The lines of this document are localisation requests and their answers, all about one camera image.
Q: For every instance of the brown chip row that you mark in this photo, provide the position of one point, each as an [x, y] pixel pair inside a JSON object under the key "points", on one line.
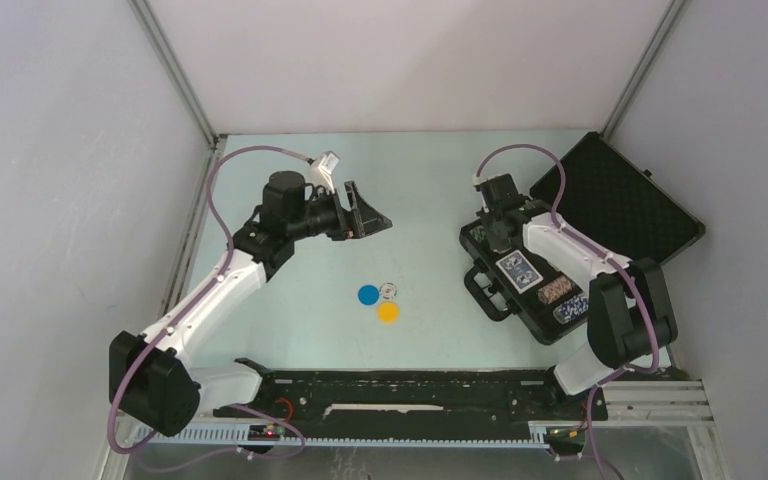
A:
{"points": [[555, 290]]}

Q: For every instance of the yellow disc chip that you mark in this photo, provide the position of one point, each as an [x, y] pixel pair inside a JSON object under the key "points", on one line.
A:
{"points": [[388, 312]]}

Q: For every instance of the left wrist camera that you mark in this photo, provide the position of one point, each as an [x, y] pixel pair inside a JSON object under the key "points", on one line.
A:
{"points": [[320, 171]]}

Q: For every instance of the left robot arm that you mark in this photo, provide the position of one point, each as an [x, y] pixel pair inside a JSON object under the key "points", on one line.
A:
{"points": [[152, 376]]}

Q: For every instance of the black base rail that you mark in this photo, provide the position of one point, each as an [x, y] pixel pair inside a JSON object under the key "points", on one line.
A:
{"points": [[416, 405]]}

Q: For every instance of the blue chip row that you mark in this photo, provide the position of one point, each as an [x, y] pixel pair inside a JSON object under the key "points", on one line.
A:
{"points": [[572, 309]]}

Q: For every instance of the black poker case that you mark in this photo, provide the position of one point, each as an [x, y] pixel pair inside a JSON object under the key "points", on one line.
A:
{"points": [[603, 195]]}

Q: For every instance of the blue card deck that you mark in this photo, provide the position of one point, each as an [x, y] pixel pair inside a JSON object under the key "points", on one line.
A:
{"points": [[519, 271]]}

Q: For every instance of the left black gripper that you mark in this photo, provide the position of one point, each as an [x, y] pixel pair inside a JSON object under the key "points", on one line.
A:
{"points": [[366, 220]]}

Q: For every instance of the blue disc chip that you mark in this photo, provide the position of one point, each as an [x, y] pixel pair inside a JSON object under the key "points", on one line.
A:
{"points": [[368, 295]]}

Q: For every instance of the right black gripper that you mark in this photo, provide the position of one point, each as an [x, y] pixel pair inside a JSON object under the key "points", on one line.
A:
{"points": [[496, 243]]}

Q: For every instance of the white poker chip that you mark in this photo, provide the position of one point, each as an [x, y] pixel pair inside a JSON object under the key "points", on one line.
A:
{"points": [[388, 291]]}

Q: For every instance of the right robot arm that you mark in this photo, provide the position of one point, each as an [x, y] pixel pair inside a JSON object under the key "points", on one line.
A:
{"points": [[630, 318]]}

